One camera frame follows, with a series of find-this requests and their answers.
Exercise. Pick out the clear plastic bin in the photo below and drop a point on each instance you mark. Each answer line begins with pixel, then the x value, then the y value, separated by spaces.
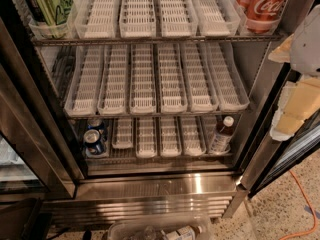
pixel 123 229

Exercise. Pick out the top wire shelf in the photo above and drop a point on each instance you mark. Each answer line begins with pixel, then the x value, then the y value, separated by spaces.
pixel 153 40

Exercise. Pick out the brown drink plastic bottle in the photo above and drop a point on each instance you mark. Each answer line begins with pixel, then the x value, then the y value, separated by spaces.
pixel 222 136

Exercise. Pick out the left glass fridge door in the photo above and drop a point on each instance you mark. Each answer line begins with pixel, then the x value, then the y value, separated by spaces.
pixel 28 124

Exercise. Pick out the red cola can front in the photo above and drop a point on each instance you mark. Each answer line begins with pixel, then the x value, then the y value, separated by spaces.
pixel 261 15

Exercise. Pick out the blue soda can front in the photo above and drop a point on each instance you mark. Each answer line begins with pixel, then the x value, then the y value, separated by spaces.
pixel 93 142

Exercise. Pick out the green soda can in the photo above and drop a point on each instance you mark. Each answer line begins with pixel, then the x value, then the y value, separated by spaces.
pixel 52 14

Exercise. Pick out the bottle lying in bin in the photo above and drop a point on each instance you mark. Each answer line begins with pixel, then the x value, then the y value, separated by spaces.
pixel 188 232

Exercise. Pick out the stainless fridge base grille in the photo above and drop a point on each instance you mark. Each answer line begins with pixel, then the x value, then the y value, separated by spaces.
pixel 103 202

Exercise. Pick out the blue soda can rear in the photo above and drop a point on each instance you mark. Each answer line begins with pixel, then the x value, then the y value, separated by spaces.
pixel 99 125

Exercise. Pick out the bottom wire shelf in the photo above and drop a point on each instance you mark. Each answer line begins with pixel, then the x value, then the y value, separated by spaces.
pixel 127 157

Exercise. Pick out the wire shelf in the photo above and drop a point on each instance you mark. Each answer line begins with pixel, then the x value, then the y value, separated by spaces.
pixel 153 40
pixel 158 114
pixel 127 157

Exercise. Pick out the blue soda can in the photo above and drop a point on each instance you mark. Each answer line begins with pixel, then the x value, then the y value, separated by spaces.
pixel 93 142
pixel 99 125

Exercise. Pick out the open fridge door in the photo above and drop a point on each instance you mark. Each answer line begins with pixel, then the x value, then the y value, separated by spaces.
pixel 273 158

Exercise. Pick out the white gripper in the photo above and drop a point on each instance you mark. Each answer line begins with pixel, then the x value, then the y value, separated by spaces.
pixel 308 50

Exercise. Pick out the middle wire shelf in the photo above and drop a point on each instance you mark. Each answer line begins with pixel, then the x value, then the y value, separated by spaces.
pixel 158 114

